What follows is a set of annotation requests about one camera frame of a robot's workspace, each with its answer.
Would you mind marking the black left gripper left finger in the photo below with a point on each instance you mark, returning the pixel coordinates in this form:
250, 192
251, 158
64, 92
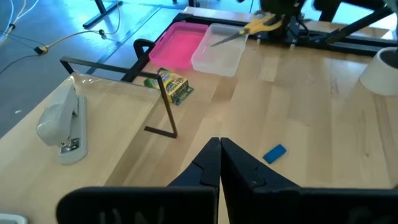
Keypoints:
186, 202

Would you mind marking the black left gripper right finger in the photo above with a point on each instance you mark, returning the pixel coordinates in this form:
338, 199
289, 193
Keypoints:
264, 202

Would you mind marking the blue eraser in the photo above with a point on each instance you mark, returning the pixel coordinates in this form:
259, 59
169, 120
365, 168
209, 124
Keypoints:
274, 153

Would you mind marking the pink-lidded clear pencil case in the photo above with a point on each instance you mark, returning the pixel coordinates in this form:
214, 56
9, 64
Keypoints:
177, 46

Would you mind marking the yellow green crayon box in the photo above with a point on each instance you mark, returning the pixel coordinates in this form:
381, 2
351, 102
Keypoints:
177, 85

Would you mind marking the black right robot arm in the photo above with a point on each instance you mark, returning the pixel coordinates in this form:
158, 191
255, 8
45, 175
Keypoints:
326, 7

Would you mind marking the grey stapler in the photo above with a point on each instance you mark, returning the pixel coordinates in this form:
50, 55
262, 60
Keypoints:
59, 124

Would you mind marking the black desk leg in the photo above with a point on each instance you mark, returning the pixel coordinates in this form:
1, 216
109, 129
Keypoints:
102, 15

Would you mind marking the yellow power plug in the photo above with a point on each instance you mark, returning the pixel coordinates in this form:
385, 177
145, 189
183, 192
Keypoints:
40, 49

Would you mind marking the black table frame rails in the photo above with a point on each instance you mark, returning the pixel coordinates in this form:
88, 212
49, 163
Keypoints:
348, 46

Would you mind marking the raised wooden shelf black frame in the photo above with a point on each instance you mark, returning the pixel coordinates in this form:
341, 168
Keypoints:
109, 118

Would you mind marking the black curved bracket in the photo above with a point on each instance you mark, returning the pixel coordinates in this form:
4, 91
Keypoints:
136, 46

